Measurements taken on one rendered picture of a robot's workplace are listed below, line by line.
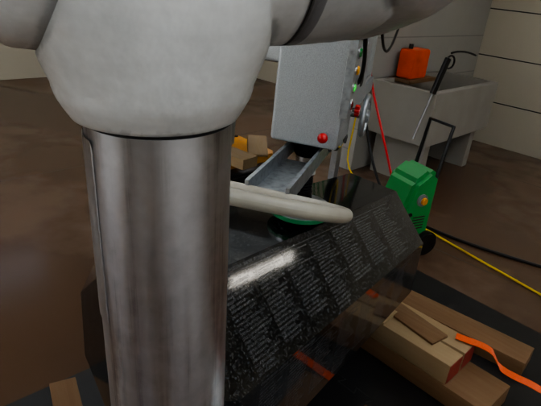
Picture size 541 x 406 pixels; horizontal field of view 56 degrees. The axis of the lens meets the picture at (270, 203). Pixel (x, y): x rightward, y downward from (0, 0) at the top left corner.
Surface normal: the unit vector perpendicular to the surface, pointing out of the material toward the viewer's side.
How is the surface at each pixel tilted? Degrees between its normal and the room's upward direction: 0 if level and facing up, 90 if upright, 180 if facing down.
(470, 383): 0
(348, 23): 140
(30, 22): 134
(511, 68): 90
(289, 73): 90
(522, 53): 90
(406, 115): 90
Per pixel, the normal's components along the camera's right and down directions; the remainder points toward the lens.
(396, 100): -0.69, 0.23
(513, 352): 0.10, -0.91
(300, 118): -0.30, 0.36
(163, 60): 0.31, 0.51
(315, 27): 0.22, 0.95
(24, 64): 0.72, 0.35
